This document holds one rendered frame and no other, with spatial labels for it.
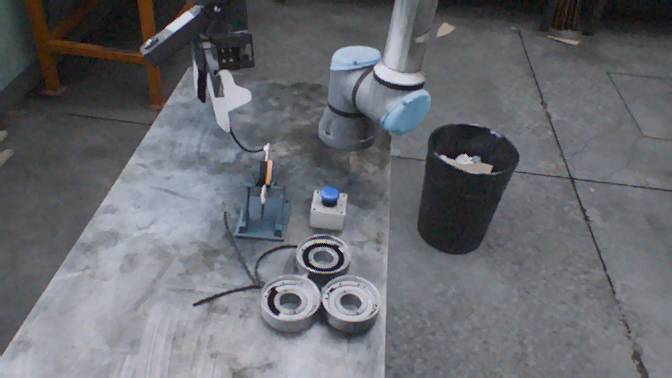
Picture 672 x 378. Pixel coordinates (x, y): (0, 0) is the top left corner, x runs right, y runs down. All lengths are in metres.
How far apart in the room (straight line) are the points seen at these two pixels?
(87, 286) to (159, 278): 0.12
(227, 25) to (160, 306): 0.50
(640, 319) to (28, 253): 2.22
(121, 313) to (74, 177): 1.71
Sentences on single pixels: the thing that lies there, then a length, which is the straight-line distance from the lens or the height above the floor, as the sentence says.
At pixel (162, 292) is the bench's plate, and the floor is 0.80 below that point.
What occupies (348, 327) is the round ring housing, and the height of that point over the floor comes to 0.82.
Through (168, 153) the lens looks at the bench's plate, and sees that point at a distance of 1.47.
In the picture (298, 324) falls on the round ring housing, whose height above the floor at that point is 0.83.
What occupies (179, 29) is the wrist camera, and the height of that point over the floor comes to 1.25.
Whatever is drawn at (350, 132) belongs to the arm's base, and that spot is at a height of 0.85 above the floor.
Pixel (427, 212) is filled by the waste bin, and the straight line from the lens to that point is 2.38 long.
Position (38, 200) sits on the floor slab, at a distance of 2.70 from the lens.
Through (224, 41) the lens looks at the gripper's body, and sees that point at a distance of 0.95.
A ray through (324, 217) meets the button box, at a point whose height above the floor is 0.83.
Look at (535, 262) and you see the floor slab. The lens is 2.55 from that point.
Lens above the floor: 1.64
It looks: 38 degrees down
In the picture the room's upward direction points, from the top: 6 degrees clockwise
